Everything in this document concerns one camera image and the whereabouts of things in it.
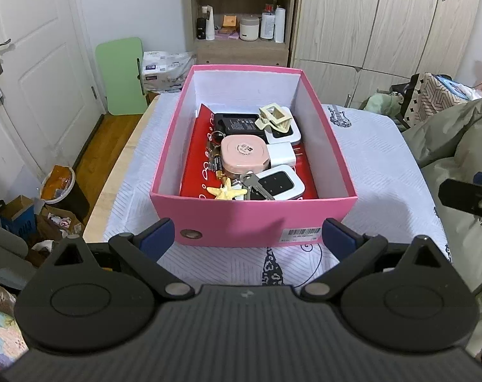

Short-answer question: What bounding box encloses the pink cardboard box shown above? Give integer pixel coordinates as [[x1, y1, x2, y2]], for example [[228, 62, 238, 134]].
[[150, 65, 357, 247]]

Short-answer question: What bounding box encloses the green quilt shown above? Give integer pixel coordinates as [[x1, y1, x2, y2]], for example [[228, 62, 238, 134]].
[[403, 98, 482, 357]]

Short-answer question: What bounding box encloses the white patterned tablecloth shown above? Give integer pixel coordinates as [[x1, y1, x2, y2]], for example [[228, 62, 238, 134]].
[[99, 93, 450, 288]]

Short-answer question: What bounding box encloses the black trash bin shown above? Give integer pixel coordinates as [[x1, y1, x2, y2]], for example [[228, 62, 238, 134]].
[[40, 165, 90, 223]]

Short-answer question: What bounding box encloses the patterned tote bag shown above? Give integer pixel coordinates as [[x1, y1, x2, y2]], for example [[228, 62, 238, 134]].
[[390, 73, 482, 130]]

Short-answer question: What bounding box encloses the red patterned paper liner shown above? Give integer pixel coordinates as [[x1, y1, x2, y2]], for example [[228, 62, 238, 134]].
[[179, 104, 318, 201]]

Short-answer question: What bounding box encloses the white wifi router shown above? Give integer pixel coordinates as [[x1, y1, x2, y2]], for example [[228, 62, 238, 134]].
[[255, 165, 306, 201], [264, 118, 301, 146]]

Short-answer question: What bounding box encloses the yellow starfish ornament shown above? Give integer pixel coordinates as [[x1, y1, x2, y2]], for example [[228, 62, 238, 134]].
[[206, 177, 248, 201]]

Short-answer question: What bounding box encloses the AA battery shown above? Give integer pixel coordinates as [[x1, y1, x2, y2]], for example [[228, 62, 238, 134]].
[[212, 149, 224, 180]]

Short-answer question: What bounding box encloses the white charger plug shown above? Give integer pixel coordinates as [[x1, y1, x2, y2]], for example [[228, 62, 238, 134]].
[[267, 142, 297, 168]]

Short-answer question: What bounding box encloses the silver nail clipper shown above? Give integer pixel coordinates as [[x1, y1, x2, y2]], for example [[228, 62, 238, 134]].
[[240, 171, 275, 200]]

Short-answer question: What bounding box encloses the wooden wardrobe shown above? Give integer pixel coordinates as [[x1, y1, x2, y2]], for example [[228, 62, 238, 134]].
[[292, 0, 479, 108]]

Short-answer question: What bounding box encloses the pink round case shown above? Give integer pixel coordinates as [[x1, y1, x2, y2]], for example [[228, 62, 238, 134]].
[[220, 135, 270, 176]]

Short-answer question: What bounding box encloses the cream hair claw clip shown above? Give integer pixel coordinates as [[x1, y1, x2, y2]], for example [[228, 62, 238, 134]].
[[255, 103, 293, 134]]

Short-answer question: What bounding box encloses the black device case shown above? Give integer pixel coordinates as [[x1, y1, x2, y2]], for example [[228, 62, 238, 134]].
[[214, 113, 263, 135]]

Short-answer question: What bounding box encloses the white plastic package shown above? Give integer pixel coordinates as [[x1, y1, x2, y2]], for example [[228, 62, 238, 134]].
[[140, 51, 196, 93]]

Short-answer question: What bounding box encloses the green folding board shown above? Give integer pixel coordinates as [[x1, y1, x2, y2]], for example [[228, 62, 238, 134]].
[[95, 37, 147, 116]]

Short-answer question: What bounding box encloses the white door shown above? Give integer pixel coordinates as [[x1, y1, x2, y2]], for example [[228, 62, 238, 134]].
[[0, 0, 106, 204]]

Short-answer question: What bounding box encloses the white cylinder bottle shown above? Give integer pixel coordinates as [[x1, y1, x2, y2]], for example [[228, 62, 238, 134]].
[[274, 7, 286, 43]]

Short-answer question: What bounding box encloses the white spray can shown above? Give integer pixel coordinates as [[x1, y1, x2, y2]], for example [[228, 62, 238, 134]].
[[260, 4, 275, 40]]

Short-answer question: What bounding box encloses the white jar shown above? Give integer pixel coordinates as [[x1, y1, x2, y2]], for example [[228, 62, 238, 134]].
[[239, 16, 260, 41]]

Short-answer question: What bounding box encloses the black small bottle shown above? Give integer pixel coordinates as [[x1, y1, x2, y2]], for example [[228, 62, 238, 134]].
[[196, 17, 206, 40]]

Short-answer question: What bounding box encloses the white tube bottle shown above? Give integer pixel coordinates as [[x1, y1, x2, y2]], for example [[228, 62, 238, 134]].
[[202, 5, 216, 41]]

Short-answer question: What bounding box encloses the orange small box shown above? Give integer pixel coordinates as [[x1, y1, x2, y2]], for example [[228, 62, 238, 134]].
[[222, 15, 237, 29]]

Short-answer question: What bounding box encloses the wooden shelf cabinet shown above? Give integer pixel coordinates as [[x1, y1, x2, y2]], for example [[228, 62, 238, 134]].
[[187, 0, 296, 67]]

